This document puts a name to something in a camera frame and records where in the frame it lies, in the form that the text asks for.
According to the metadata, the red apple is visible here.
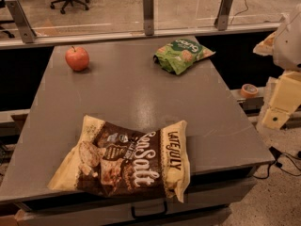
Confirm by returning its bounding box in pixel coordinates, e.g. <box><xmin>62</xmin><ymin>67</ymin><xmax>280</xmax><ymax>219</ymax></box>
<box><xmin>65</xmin><ymin>46</ymin><xmax>89</xmax><ymax>72</ymax></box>

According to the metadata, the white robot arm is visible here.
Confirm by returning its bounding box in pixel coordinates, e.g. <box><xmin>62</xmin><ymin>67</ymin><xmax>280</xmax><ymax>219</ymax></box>
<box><xmin>253</xmin><ymin>4</ymin><xmax>301</xmax><ymax>129</ymax></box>

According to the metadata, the orange tape roll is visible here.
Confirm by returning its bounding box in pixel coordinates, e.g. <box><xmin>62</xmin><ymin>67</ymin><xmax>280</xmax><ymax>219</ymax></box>
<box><xmin>241</xmin><ymin>84</ymin><xmax>258</xmax><ymax>98</ymax></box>

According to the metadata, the green snack bag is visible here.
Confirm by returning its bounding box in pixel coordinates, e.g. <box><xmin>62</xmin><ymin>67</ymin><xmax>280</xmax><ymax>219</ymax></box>
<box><xmin>153</xmin><ymin>39</ymin><xmax>214</xmax><ymax>75</ymax></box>

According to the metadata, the brown Sea Salt chip bag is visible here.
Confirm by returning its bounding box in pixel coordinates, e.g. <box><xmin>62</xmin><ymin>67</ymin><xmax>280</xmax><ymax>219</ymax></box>
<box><xmin>48</xmin><ymin>116</ymin><xmax>190</xmax><ymax>202</ymax></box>

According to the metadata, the metal railing bar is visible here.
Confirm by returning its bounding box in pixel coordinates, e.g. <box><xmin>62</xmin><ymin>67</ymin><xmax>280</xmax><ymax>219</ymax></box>
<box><xmin>0</xmin><ymin>22</ymin><xmax>280</xmax><ymax>50</ymax></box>

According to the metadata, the black floor cable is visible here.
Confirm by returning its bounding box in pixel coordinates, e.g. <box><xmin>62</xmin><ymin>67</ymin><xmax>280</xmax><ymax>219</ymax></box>
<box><xmin>252</xmin><ymin>146</ymin><xmax>301</xmax><ymax>181</ymax></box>

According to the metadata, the right metal railing bracket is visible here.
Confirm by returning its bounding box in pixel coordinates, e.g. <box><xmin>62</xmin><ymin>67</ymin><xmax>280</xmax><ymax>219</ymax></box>
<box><xmin>214</xmin><ymin>0</ymin><xmax>233</xmax><ymax>31</ymax></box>

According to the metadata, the metal railing bracket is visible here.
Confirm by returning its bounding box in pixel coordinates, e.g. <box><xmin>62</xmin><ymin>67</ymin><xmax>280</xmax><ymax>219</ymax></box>
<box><xmin>143</xmin><ymin>0</ymin><xmax>154</xmax><ymax>36</ymax></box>
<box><xmin>214</xmin><ymin>0</ymin><xmax>233</xmax><ymax>31</ymax></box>
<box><xmin>5</xmin><ymin>0</ymin><xmax>36</xmax><ymax>43</ymax></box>

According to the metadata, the middle metal railing bracket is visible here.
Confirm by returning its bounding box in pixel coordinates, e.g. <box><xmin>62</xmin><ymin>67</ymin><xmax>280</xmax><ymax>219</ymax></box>
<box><xmin>143</xmin><ymin>0</ymin><xmax>154</xmax><ymax>36</ymax></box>

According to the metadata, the black drawer handle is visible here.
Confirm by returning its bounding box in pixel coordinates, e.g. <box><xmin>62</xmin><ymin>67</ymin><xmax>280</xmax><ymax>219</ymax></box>
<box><xmin>131</xmin><ymin>201</ymin><xmax>168</xmax><ymax>220</ymax></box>

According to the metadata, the left metal railing bracket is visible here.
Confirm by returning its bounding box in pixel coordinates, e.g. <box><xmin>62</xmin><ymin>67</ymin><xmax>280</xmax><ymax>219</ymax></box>
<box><xmin>5</xmin><ymin>0</ymin><xmax>36</xmax><ymax>43</ymax></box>

